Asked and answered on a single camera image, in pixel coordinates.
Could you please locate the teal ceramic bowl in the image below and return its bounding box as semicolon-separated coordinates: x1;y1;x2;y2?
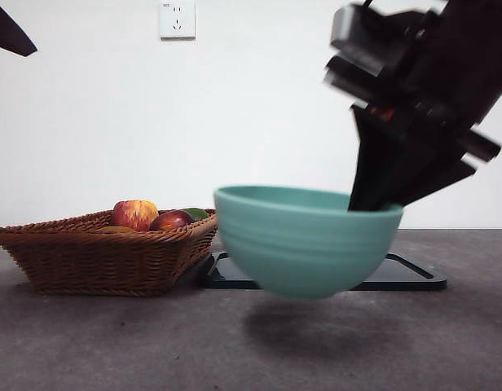
213;185;405;301

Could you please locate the dark green rectangular tray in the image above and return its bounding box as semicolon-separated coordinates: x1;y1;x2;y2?
204;251;447;292

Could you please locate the green fruit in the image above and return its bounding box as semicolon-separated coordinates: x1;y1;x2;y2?
181;207;210;223

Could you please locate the dark red round fruit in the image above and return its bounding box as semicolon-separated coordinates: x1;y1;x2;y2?
149;209;195;231

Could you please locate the red yellow streaked apple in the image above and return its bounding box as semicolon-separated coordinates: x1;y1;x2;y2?
111;199;160;232

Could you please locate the brown wicker basket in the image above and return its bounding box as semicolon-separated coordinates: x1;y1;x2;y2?
0;208;218;297

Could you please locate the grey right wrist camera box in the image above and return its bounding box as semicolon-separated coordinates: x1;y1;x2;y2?
324;3;403;93

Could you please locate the white wall socket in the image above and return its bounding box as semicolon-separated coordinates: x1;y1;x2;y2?
160;0;196;41

